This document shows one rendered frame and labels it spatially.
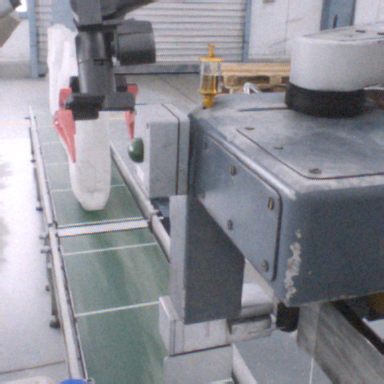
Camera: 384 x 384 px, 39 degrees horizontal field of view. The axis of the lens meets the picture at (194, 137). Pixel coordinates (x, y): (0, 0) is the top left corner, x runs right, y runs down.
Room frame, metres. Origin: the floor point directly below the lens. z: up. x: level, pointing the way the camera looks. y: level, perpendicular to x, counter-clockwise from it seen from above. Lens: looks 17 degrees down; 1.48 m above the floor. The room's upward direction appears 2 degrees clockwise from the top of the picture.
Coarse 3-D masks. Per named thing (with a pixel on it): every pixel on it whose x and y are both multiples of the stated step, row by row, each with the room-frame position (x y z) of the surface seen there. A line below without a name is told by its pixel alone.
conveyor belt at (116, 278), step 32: (64, 256) 1.92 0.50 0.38; (96, 256) 1.93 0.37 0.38; (128, 256) 1.94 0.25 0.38; (160, 256) 1.95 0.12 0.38; (96, 288) 1.70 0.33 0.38; (128, 288) 1.71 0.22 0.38; (160, 288) 1.72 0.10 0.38; (96, 320) 1.51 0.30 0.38; (128, 320) 1.52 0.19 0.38; (96, 352) 1.36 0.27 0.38; (128, 352) 1.36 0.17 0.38; (160, 352) 1.37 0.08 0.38
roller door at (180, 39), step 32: (32, 0) 7.64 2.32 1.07; (160, 0) 8.28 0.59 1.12; (192, 0) 8.46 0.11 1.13; (224, 0) 8.63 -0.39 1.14; (32, 32) 7.63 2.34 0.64; (160, 32) 8.30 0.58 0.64; (192, 32) 8.47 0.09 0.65; (224, 32) 8.64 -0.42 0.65; (32, 64) 7.63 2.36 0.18; (160, 64) 8.30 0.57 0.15; (192, 64) 8.45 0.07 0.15
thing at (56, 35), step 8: (48, 32) 3.94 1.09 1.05; (56, 32) 3.75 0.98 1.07; (64, 32) 3.70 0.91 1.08; (48, 40) 3.94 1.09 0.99; (56, 40) 3.75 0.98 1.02; (64, 40) 3.71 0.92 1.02; (48, 48) 3.94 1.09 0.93; (56, 48) 3.75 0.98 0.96; (48, 56) 3.92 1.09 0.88; (56, 56) 3.75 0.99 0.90; (48, 64) 3.91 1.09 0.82; (56, 64) 3.75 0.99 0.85; (56, 72) 3.74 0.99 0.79; (56, 80) 3.73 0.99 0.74; (56, 88) 3.73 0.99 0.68; (56, 96) 3.73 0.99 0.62
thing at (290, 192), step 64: (192, 128) 0.59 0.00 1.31; (256, 128) 0.50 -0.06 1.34; (320, 128) 0.51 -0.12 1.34; (192, 192) 0.56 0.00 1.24; (256, 192) 0.41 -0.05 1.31; (320, 192) 0.36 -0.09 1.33; (192, 256) 0.56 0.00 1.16; (256, 256) 0.40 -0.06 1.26; (320, 256) 0.36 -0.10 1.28; (192, 320) 0.56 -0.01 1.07
